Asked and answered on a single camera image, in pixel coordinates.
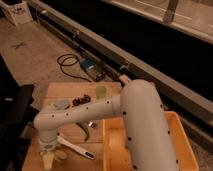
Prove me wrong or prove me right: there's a yellow toy banana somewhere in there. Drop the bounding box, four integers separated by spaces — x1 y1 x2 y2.
50 150 68 162

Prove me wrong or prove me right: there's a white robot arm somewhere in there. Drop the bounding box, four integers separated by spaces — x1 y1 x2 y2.
34 79 180 171

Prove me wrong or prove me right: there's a green toy chili pepper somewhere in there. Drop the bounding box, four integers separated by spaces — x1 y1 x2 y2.
76 122 90 142

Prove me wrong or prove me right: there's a black chair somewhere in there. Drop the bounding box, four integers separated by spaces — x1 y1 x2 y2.
0 54 39 171

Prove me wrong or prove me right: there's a grey triangular cloth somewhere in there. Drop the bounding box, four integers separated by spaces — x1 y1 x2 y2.
51 100 70 110

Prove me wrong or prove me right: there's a small metal peeler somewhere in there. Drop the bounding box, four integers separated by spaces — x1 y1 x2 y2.
88 121 97 128

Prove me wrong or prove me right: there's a wooden cutting board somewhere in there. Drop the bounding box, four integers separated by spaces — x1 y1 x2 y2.
22 82 121 171

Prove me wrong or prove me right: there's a yellow plastic bin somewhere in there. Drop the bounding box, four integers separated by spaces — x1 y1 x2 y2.
103 111 199 171

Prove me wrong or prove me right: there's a dark toy grape bunch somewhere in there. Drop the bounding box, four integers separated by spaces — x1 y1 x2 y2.
72 94 91 106

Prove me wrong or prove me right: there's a blue electronic box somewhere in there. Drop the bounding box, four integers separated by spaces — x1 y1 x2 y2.
80 59 94 70

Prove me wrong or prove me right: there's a white storage box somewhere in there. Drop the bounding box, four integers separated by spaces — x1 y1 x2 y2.
0 0 33 26

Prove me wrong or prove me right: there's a black cable loop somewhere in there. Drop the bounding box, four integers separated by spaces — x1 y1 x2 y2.
56 53 92 83

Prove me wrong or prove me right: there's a beige box on rail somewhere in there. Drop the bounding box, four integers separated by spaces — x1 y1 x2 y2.
119 74 131 84

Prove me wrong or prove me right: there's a grey metal rail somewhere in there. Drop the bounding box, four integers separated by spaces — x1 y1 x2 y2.
28 0 213 127

